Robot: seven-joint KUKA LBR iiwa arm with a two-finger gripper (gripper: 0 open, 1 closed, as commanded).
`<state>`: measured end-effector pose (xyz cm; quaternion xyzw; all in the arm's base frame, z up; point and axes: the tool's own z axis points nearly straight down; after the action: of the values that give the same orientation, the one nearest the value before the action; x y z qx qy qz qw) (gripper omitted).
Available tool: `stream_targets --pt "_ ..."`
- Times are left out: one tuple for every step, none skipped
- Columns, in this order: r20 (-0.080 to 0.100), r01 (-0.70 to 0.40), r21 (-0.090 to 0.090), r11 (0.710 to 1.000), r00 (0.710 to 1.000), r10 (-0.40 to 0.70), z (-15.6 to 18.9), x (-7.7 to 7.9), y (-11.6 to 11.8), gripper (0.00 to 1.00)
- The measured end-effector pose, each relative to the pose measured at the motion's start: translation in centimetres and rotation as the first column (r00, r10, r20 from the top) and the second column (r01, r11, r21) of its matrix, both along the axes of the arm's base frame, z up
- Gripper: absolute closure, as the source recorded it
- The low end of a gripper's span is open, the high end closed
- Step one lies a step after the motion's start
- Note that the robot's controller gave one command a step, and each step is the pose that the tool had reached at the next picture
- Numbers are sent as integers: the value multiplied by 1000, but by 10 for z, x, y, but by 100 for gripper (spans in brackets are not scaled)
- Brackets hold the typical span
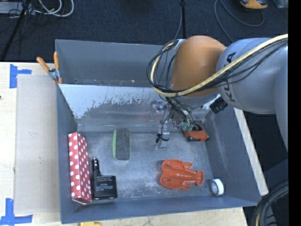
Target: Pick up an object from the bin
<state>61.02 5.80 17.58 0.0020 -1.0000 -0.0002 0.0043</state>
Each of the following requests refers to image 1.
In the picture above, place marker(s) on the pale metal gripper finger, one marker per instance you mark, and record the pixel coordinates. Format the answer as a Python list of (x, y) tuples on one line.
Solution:
[(163, 144), (158, 108)]

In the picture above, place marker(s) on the orange toy car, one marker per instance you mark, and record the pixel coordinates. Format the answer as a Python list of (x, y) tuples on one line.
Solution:
[(197, 135)]

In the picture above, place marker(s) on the orange toy lobster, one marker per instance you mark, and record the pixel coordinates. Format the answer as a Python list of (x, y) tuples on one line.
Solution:
[(178, 175)]

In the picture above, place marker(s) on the grey metal bin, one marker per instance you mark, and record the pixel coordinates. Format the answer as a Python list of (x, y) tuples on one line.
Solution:
[(141, 173)]

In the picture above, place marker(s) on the green and grey sponge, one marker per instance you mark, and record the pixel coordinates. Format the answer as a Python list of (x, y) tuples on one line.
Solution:
[(122, 145)]

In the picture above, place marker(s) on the white tape roll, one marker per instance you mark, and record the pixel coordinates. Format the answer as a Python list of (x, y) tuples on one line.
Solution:
[(216, 187)]

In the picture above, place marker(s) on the black car charger adapter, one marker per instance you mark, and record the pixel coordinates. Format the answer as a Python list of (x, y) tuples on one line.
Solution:
[(104, 187)]

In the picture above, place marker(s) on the red white-dotted box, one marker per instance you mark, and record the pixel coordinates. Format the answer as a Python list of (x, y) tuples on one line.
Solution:
[(79, 166)]

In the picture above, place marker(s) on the pale flat board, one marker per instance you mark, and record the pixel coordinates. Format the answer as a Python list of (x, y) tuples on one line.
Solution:
[(35, 145)]

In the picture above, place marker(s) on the black cylinder on white bracket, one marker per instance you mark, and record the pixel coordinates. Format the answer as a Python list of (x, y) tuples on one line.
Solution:
[(218, 105)]

